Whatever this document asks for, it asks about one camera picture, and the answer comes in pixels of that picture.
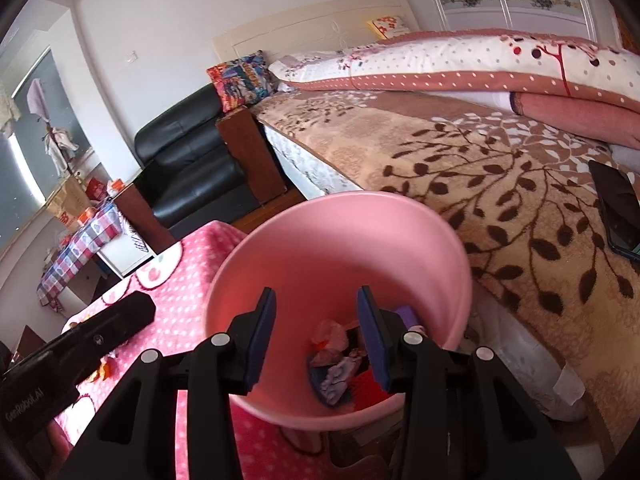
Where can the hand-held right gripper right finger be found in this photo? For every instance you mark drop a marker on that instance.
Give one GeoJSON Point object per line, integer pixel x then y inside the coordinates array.
{"type": "Point", "coordinates": [375, 345]}

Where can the purple wrapper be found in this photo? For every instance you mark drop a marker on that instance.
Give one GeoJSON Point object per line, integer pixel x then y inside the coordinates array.
{"type": "Point", "coordinates": [332, 377]}

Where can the cream headboard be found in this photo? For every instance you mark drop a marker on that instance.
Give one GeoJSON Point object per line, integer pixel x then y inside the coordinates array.
{"type": "Point", "coordinates": [300, 35]}

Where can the black smartphone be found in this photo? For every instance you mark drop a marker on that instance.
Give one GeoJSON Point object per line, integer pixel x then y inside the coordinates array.
{"type": "Point", "coordinates": [617, 205]}

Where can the red bag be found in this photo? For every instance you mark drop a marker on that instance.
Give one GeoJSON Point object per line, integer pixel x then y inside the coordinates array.
{"type": "Point", "coordinates": [96, 189]}

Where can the white desk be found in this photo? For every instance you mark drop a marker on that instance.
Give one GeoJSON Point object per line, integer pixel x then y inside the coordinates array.
{"type": "Point", "coordinates": [125, 255]}

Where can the colourful printed pillow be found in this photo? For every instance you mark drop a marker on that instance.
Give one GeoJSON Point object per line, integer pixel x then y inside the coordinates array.
{"type": "Point", "coordinates": [240, 80]}

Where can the pink wrapper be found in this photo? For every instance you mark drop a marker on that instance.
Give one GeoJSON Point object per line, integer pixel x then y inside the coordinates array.
{"type": "Point", "coordinates": [327, 332]}

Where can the orange white wrapper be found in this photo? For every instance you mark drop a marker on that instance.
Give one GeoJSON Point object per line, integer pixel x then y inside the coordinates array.
{"type": "Point", "coordinates": [104, 371]}

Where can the coat rack with clothes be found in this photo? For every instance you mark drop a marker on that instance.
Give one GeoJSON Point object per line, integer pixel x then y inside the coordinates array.
{"type": "Point", "coordinates": [55, 145]}

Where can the brown paper bag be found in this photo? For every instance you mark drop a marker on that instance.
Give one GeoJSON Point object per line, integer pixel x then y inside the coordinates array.
{"type": "Point", "coordinates": [70, 205]}

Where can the black leather armchair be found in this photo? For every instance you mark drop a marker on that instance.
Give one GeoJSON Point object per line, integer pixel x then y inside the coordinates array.
{"type": "Point", "coordinates": [190, 160]}

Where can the orange box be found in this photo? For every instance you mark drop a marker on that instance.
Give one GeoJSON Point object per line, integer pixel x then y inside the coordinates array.
{"type": "Point", "coordinates": [116, 187]}

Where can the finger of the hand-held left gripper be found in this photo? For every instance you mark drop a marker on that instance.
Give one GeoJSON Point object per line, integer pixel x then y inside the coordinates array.
{"type": "Point", "coordinates": [110, 325]}

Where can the white wardrobe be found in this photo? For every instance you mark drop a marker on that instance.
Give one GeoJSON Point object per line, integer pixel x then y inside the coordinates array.
{"type": "Point", "coordinates": [500, 15]}

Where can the checkered cloth side table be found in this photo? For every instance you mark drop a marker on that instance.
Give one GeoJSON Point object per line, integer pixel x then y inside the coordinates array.
{"type": "Point", "coordinates": [80, 245]}

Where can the yellow floral pillow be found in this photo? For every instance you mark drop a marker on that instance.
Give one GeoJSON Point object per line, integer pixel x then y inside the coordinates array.
{"type": "Point", "coordinates": [387, 27]}

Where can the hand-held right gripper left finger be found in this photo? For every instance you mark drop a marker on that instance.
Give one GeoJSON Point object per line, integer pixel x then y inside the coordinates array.
{"type": "Point", "coordinates": [260, 340]}

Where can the rolled white pink quilt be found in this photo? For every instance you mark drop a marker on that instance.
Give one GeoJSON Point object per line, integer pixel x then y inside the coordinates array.
{"type": "Point", "coordinates": [450, 60]}

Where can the bed with floral bedding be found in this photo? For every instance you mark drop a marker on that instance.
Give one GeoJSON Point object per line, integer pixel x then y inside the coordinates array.
{"type": "Point", "coordinates": [450, 160]}

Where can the pink plastic bucket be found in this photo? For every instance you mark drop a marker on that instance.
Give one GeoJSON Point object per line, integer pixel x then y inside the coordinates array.
{"type": "Point", "coordinates": [325, 240]}

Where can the red knit pad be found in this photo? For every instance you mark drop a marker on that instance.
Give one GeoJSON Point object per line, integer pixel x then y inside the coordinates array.
{"type": "Point", "coordinates": [372, 387]}

